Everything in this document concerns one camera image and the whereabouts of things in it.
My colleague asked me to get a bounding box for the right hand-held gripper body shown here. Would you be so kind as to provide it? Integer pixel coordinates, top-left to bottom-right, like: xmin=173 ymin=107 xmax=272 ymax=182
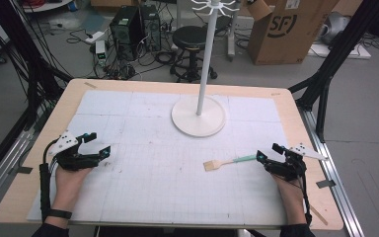
xmin=264 ymin=141 xmax=330 ymax=183

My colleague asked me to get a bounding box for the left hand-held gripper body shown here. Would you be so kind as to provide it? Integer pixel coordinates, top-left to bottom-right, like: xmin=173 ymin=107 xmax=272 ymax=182
xmin=47 ymin=130 xmax=106 ymax=173

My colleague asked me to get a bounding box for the wooden brush with green handle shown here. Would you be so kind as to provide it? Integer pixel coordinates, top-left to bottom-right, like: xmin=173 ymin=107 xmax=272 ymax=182
xmin=202 ymin=154 xmax=259 ymax=173

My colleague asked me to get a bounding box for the person's right hand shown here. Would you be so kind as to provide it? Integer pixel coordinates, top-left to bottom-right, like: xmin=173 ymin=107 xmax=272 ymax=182
xmin=270 ymin=173 xmax=306 ymax=217

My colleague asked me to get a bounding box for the person's left hand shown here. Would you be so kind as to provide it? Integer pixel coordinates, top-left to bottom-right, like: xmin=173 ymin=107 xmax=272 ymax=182
xmin=50 ymin=166 xmax=94 ymax=212

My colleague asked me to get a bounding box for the black tape piece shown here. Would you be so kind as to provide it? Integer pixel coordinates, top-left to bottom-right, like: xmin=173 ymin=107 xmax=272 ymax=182
xmin=14 ymin=165 xmax=35 ymax=176
xmin=315 ymin=179 xmax=338 ymax=190

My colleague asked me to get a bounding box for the white grid mat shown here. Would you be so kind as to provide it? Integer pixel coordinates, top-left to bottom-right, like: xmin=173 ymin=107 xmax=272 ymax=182
xmin=26 ymin=89 xmax=289 ymax=227

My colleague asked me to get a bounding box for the black wristband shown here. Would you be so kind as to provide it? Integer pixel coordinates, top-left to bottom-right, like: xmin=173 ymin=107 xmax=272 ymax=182
xmin=46 ymin=208 xmax=73 ymax=220

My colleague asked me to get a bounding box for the white hanging rack stand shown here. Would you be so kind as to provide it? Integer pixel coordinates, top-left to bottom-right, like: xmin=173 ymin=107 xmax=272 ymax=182
xmin=171 ymin=0 xmax=241 ymax=138

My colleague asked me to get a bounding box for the small white electronic device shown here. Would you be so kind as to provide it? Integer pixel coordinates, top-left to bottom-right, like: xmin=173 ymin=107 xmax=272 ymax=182
xmin=95 ymin=39 xmax=108 ymax=67

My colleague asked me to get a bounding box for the white power strip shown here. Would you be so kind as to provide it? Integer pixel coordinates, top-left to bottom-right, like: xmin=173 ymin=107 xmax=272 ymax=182
xmin=84 ymin=30 xmax=107 ymax=45

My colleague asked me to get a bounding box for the black computer tower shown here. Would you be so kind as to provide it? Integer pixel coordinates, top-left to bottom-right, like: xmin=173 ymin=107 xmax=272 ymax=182
xmin=139 ymin=4 xmax=163 ymax=52
xmin=109 ymin=5 xmax=146 ymax=62

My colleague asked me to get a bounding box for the brown cardboard box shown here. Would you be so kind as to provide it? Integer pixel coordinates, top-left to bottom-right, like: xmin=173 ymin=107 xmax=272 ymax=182
xmin=246 ymin=0 xmax=341 ymax=66

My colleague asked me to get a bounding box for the white flat board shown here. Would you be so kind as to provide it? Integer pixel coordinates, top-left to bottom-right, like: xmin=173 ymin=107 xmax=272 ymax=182
xmin=308 ymin=41 xmax=373 ymax=61

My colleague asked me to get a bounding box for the grey bag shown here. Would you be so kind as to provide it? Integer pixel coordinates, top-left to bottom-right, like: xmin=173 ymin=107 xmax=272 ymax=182
xmin=318 ymin=11 xmax=352 ymax=46

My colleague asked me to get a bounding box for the white round table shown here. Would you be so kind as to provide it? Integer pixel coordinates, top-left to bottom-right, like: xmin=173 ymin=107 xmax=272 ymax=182
xmin=22 ymin=0 xmax=74 ymax=14

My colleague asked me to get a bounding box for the black round stool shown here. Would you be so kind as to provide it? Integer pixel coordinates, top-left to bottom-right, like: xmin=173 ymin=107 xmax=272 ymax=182
xmin=169 ymin=25 xmax=219 ymax=84

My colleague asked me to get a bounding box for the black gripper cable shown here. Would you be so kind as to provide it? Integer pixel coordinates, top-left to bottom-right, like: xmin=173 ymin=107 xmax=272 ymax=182
xmin=38 ymin=139 xmax=59 ymax=223
xmin=299 ymin=173 xmax=314 ymax=228

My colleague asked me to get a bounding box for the aluminium rail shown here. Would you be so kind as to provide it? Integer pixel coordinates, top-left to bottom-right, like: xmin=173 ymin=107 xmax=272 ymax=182
xmin=299 ymin=108 xmax=365 ymax=237
xmin=0 ymin=127 xmax=37 ymax=216

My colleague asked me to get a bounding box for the black metal frame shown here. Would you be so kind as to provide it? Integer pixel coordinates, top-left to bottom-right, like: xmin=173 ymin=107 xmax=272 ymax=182
xmin=288 ymin=0 xmax=379 ymax=143
xmin=0 ymin=0 xmax=74 ymax=130

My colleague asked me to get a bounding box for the tangle of black floor cables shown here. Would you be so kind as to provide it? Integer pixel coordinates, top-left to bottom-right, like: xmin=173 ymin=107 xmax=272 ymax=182
xmin=66 ymin=28 xmax=179 ymax=82

